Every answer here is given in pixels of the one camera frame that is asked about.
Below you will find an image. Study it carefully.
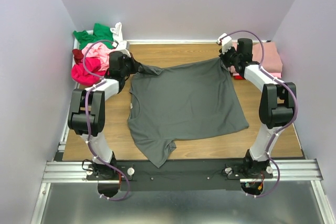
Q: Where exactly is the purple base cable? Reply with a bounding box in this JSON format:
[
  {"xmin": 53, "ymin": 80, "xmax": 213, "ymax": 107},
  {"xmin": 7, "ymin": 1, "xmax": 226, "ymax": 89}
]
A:
[
  {"xmin": 97, "ymin": 163, "xmax": 131, "ymax": 202},
  {"xmin": 245, "ymin": 158, "xmax": 281, "ymax": 198}
]

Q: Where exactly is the aluminium frame rail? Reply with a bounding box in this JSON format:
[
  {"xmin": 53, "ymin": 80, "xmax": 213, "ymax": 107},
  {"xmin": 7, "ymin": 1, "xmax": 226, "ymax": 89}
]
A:
[{"xmin": 41, "ymin": 159, "xmax": 91, "ymax": 183}]

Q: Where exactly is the light pink folded shirt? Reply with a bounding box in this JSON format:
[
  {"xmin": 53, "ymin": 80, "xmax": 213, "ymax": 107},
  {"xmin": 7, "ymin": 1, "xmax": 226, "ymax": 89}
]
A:
[{"xmin": 232, "ymin": 71, "xmax": 282, "ymax": 79}]

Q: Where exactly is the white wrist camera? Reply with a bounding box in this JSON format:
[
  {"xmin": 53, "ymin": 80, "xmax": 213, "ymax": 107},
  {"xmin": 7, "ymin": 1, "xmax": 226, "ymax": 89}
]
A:
[
  {"xmin": 112, "ymin": 40, "xmax": 130, "ymax": 51},
  {"xmin": 217, "ymin": 33, "xmax": 233, "ymax": 54}
]

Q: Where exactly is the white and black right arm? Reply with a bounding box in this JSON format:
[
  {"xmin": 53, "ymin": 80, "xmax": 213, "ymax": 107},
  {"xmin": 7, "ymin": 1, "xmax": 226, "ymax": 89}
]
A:
[{"xmin": 217, "ymin": 34, "xmax": 297, "ymax": 178}]

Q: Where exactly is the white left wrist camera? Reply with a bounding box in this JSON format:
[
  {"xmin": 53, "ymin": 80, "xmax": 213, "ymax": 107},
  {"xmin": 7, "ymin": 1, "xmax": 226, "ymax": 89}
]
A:
[{"xmin": 112, "ymin": 40, "xmax": 130, "ymax": 51}]

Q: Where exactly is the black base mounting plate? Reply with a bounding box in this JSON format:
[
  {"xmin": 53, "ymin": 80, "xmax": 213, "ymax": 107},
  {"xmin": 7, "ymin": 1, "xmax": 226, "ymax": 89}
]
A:
[{"xmin": 83, "ymin": 158, "xmax": 273, "ymax": 195}]

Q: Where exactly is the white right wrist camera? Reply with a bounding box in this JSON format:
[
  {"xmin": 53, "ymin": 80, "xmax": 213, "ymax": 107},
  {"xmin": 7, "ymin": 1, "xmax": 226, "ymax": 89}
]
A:
[{"xmin": 217, "ymin": 33, "xmax": 233, "ymax": 54}]

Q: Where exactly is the white laundry basket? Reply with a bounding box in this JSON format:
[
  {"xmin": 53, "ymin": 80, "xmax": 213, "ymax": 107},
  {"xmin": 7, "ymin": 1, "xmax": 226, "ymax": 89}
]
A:
[{"xmin": 71, "ymin": 26, "xmax": 125, "ymax": 88}]

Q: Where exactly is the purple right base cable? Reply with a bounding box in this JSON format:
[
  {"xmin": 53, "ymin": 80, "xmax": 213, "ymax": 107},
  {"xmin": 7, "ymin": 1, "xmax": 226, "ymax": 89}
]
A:
[{"xmin": 245, "ymin": 158, "xmax": 281, "ymax": 198}]

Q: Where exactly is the magenta crumpled shirt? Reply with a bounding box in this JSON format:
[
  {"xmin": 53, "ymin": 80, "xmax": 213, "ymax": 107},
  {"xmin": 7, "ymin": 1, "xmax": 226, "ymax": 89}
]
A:
[{"xmin": 71, "ymin": 57, "xmax": 109, "ymax": 86}]

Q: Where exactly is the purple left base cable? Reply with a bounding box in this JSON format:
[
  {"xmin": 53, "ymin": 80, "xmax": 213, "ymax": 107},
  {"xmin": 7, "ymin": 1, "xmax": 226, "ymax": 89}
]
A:
[{"xmin": 97, "ymin": 163, "xmax": 131, "ymax": 202}]

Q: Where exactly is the pink crumpled shirt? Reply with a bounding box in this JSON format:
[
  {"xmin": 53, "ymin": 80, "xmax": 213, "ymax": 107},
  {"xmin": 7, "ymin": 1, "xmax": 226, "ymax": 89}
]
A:
[{"xmin": 86, "ymin": 42, "xmax": 113, "ymax": 71}]

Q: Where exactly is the dark red crumpled shirt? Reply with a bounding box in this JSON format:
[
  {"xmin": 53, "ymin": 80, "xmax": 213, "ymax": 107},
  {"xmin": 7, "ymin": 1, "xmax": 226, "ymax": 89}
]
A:
[{"xmin": 72, "ymin": 49, "xmax": 84, "ymax": 65}]

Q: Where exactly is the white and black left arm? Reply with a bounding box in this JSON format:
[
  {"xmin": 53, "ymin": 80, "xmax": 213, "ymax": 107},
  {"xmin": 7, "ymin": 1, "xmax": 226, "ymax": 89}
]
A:
[{"xmin": 68, "ymin": 50, "xmax": 140, "ymax": 177}]

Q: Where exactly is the green crumpled shirt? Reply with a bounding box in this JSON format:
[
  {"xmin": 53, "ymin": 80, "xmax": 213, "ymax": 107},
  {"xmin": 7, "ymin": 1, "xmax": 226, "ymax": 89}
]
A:
[{"xmin": 73, "ymin": 23, "xmax": 114, "ymax": 49}]

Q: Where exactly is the dark grey t shirt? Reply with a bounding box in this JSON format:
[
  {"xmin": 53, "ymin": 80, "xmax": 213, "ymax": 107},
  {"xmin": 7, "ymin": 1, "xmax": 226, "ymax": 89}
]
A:
[{"xmin": 128, "ymin": 58, "xmax": 249, "ymax": 167}]

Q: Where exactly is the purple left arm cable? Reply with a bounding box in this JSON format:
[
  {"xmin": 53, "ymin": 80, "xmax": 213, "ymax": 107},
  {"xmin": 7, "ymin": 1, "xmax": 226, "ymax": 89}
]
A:
[{"xmin": 82, "ymin": 39, "xmax": 118, "ymax": 162}]

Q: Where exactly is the white crumpled cloth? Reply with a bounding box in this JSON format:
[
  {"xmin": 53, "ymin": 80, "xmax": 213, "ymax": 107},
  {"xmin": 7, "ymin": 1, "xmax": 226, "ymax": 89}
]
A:
[{"xmin": 110, "ymin": 22, "xmax": 123, "ymax": 42}]

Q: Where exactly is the dusty pink folded shirt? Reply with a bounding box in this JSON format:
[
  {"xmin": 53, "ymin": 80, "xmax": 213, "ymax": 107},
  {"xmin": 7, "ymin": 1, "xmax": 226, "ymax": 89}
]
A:
[{"xmin": 252, "ymin": 42, "xmax": 282, "ymax": 73}]

